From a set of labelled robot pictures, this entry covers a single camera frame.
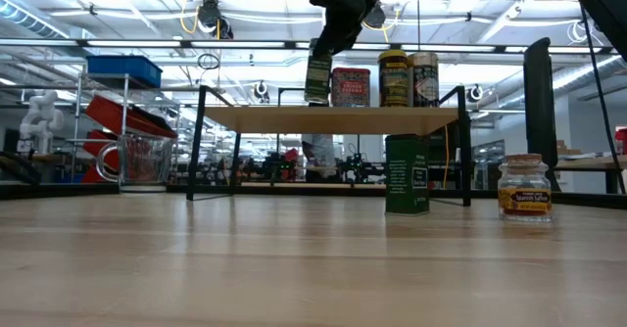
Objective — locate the red plastic bin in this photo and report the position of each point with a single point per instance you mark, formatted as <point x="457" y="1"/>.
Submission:
<point x="93" y="146"/>
<point x="108" y="114"/>

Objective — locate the silver metal rack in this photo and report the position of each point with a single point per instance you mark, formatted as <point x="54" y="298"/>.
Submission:
<point x="77" y="121"/>

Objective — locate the red smoked paprika tin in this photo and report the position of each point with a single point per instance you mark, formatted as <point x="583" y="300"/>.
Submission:
<point x="351" y="89"/>

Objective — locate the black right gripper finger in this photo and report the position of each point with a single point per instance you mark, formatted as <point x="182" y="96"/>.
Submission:
<point x="333" y="40"/>

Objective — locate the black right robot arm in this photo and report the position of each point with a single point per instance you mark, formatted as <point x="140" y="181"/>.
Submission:
<point x="602" y="4"/>

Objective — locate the yellow-lidded chili onion seasoning jar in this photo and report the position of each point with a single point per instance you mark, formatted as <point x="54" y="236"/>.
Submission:
<point x="393" y="82"/>

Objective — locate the green black pepper tin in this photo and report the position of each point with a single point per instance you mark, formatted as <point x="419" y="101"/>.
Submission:
<point x="407" y="180"/>

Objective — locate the black equipment cabinet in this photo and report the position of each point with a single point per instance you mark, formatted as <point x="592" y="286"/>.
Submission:
<point x="436" y="151"/>

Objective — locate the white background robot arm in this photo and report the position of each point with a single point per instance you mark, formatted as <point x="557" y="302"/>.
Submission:
<point x="41" y="116"/>

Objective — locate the wooden background workbench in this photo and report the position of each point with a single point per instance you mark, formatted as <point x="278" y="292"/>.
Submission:
<point x="588" y="163"/>

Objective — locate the black upright tower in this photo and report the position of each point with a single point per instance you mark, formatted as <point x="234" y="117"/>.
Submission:
<point x="541" y="111"/>

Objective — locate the black background robot station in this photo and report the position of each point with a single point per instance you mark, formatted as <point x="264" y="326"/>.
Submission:
<point x="357" y="168"/>
<point x="279" y="168"/>

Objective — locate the clear glass measuring cup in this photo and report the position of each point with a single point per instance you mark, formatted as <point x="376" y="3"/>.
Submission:
<point x="147" y="160"/>

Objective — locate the black aluminium rig frame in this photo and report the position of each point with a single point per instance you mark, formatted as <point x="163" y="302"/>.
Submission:
<point x="59" y="190"/>

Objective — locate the red background object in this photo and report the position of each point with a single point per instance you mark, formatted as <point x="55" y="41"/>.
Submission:
<point x="622" y="141"/>

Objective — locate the person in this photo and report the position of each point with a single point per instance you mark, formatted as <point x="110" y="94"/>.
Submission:
<point x="321" y="151"/>

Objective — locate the green-lidded oregano glass jar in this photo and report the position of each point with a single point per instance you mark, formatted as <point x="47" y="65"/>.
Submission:
<point x="318" y="79"/>

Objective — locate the blue plastic bin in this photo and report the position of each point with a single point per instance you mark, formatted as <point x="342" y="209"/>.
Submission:
<point x="122" y="70"/>

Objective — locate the small cork-lidded saffron glass jar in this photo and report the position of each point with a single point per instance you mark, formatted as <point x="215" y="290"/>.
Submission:
<point x="524" y="200"/>

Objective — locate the wooden shelf with black legs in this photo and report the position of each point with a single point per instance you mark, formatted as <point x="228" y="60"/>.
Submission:
<point x="333" y="120"/>

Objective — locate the beige-lidded furikake seasoning jar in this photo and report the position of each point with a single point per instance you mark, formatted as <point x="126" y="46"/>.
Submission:
<point x="424" y="84"/>

